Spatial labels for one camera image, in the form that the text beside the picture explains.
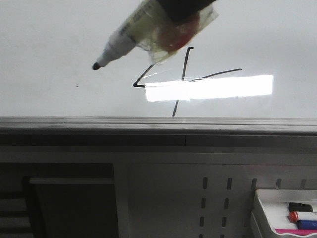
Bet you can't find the black marker in tray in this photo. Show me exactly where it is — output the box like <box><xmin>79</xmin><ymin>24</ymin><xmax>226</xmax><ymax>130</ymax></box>
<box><xmin>288</xmin><ymin>202</ymin><xmax>313</xmax><ymax>212</ymax></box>

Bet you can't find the pink eraser in tray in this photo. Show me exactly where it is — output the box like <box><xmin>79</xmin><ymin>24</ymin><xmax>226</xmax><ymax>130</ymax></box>
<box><xmin>273</xmin><ymin>229</ymin><xmax>317</xmax><ymax>238</ymax></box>

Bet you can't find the grey whiteboard frame ledge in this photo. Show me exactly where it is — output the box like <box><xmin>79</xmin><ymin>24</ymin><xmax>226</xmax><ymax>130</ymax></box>
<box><xmin>0</xmin><ymin>117</ymin><xmax>317</xmax><ymax>148</ymax></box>

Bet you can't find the blue marker in tray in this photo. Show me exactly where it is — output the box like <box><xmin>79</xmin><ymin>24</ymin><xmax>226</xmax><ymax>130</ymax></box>
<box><xmin>296</xmin><ymin>220</ymin><xmax>317</xmax><ymax>230</ymax></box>

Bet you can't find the white black-tipped whiteboard marker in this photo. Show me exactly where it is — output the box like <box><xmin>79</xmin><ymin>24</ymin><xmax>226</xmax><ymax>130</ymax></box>
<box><xmin>92</xmin><ymin>0</ymin><xmax>218</xmax><ymax>70</ymax></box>

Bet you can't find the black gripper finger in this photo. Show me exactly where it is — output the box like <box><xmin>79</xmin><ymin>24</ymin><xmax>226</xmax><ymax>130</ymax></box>
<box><xmin>158</xmin><ymin>0</ymin><xmax>214</xmax><ymax>22</ymax></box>

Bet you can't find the white plastic tray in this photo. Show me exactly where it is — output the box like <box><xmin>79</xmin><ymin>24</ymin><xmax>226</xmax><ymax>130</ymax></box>
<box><xmin>250</xmin><ymin>189</ymin><xmax>317</xmax><ymax>238</ymax></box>

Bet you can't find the dark rectangular panel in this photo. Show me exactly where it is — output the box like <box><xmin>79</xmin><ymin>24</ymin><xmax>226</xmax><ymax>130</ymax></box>
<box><xmin>22</xmin><ymin>177</ymin><xmax>119</xmax><ymax>238</ymax></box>

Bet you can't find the red-capped marker in tray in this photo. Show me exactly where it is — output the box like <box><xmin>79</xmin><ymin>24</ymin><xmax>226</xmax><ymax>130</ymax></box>
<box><xmin>288</xmin><ymin>211</ymin><xmax>317</xmax><ymax>223</ymax></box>

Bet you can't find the white pegboard panel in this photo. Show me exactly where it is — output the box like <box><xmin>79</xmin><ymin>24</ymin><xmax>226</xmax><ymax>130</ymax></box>
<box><xmin>114</xmin><ymin>163</ymin><xmax>317</xmax><ymax>238</ymax></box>

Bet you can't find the white whiteboard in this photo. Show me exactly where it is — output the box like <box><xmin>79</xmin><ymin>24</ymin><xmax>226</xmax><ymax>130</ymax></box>
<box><xmin>0</xmin><ymin>0</ymin><xmax>317</xmax><ymax>119</ymax></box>

